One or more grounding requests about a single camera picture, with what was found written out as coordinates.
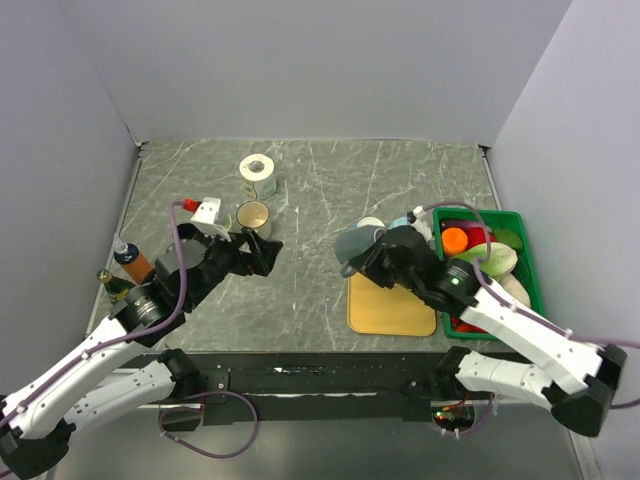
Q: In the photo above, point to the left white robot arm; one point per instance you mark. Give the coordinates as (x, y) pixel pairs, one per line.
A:
(39, 421)

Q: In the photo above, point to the grey blue mug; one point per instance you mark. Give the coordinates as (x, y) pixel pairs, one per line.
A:
(352, 243)

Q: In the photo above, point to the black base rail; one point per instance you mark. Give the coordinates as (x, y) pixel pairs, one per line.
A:
(318, 386)

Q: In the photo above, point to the red toy pepper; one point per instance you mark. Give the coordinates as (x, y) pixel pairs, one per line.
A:
(476, 236)

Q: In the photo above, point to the light green mug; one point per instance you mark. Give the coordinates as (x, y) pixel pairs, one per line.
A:
(227, 223)

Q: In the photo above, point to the green toy vegetable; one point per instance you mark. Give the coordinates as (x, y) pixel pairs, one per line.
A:
(509, 238)

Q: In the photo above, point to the green toy cabbage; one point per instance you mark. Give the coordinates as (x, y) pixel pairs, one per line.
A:
(495, 259)

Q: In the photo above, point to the dark purple toy eggplant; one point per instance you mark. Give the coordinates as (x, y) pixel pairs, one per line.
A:
(462, 224)

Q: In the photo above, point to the green bottle gold cap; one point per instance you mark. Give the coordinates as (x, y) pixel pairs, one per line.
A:
(116, 287)

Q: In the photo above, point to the orange toy fruit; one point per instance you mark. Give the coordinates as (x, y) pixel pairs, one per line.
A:
(454, 241)

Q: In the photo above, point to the light blue white mug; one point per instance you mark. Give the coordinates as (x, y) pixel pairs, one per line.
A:
(369, 221)

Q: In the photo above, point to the yellow tray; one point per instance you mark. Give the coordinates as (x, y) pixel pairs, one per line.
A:
(375, 310)

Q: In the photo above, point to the white toy radish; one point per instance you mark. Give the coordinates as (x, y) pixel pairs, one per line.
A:
(516, 290)

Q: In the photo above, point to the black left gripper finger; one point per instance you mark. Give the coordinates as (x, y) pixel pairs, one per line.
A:
(254, 257)
(271, 250)

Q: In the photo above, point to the white paper towel roll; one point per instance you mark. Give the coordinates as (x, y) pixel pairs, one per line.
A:
(258, 175)

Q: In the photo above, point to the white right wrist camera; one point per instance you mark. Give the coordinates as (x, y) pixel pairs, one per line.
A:
(418, 219)

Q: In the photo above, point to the cream mug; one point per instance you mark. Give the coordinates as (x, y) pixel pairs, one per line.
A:
(256, 216)

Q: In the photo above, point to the light blue faceted mug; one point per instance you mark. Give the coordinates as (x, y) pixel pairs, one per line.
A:
(401, 221)

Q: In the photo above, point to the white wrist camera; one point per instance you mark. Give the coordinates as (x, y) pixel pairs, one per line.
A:
(207, 215)
(418, 219)

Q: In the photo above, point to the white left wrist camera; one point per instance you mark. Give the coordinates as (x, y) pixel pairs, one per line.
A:
(207, 215)

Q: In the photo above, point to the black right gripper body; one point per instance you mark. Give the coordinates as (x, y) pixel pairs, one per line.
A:
(378, 267)

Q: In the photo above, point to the orange juice bottle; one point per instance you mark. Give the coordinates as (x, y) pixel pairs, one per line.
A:
(129, 257)

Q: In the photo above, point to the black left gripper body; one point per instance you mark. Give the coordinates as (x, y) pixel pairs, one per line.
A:
(224, 257)

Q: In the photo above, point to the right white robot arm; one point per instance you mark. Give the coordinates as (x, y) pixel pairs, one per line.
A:
(574, 380)

